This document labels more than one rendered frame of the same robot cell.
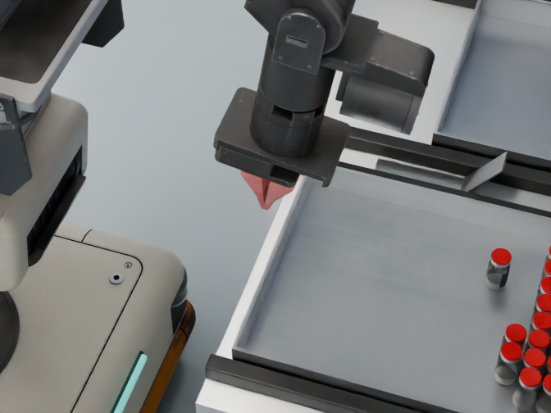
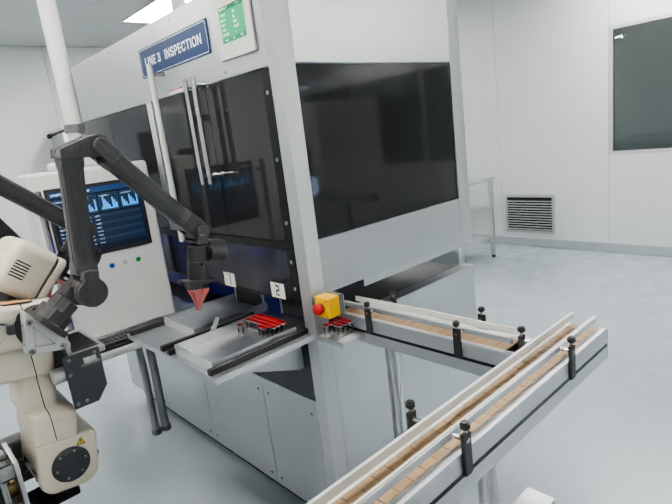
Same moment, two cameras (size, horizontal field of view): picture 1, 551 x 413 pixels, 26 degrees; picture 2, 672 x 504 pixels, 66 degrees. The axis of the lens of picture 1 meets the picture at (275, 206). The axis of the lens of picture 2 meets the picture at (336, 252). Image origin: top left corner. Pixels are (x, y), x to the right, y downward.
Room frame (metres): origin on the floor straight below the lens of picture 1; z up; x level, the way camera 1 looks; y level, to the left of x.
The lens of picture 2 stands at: (-0.50, 1.14, 1.56)
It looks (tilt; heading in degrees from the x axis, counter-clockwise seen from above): 13 degrees down; 300
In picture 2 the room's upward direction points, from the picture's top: 7 degrees counter-clockwise
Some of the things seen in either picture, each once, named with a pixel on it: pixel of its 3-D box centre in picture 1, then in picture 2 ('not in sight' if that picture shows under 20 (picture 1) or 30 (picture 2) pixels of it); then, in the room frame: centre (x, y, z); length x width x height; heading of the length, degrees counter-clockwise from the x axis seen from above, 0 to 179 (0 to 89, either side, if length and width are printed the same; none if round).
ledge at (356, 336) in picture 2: not in sight; (344, 335); (0.37, -0.34, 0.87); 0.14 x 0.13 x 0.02; 72
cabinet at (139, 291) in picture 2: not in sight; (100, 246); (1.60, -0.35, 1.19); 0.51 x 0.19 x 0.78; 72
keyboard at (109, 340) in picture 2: not in sight; (131, 335); (1.39, -0.25, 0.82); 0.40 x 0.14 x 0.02; 70
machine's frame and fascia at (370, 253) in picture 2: not in sight; (244, 148); (1.29, -1.09, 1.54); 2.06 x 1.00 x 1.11; 162
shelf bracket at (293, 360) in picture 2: not in sight; (262, 368); (0.62, -0.17, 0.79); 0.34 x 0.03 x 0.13; 72
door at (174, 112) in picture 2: not in sight; (189, 165); (1.15, -0.54, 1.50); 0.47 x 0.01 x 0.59; 162
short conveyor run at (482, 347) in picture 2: not in sight; (422, 327); (0.08, -0.35, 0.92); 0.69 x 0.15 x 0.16; 162
